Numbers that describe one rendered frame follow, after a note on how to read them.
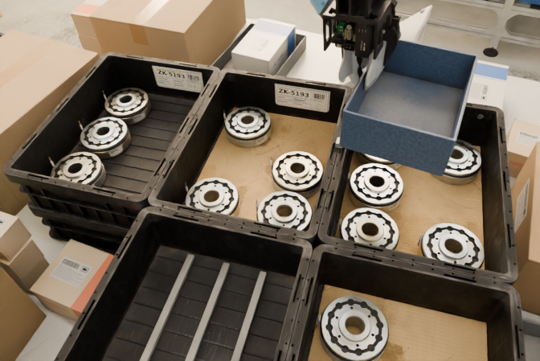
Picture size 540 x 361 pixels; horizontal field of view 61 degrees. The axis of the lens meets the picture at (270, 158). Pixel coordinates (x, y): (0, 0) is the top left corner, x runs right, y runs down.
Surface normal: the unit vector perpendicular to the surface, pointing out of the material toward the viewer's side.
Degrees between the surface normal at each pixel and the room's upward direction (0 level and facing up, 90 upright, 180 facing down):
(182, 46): 90
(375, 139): 90
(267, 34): 0
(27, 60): 0
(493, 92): 0
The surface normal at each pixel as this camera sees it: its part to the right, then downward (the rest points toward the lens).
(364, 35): -0.44, 0.67
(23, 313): 0.94, 0.23
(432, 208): -0.04, -0.68
